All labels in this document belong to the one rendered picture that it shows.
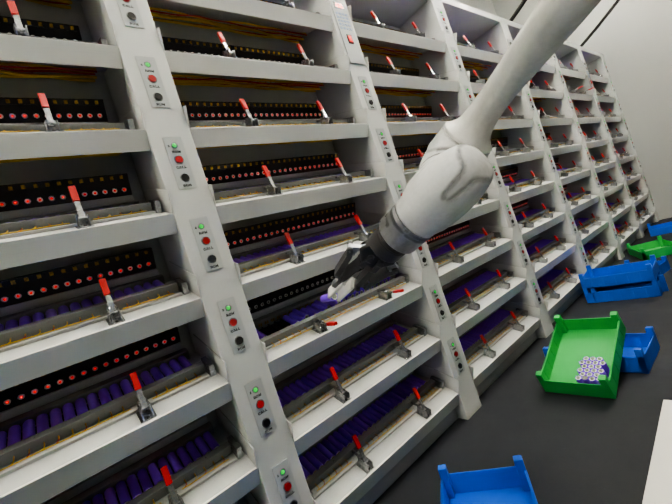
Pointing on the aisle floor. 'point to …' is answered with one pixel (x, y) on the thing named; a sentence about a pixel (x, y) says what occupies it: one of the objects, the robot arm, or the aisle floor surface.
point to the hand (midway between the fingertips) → (341, 288)
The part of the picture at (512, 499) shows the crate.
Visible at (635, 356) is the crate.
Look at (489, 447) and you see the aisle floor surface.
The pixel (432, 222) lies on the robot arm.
